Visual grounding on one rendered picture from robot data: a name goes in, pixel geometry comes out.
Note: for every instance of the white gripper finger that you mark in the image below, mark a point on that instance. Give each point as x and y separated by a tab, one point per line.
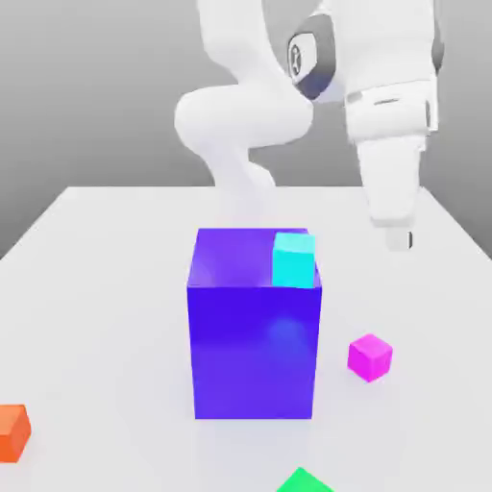
398	239

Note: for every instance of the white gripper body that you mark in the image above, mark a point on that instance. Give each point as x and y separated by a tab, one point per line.
390	184

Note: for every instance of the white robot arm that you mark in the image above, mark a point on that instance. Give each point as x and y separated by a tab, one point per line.
246	115

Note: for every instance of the small cyan cube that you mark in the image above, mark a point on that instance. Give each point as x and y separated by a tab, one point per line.
293	265

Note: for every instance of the small magenta cube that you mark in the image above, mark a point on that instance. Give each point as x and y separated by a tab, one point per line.
369	358

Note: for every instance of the small green cube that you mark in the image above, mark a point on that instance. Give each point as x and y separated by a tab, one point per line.
303	482

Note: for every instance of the small orange cube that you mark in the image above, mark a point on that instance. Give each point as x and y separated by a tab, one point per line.
12	432

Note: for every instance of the large blue box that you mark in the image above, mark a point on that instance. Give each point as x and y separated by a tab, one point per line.
253	353

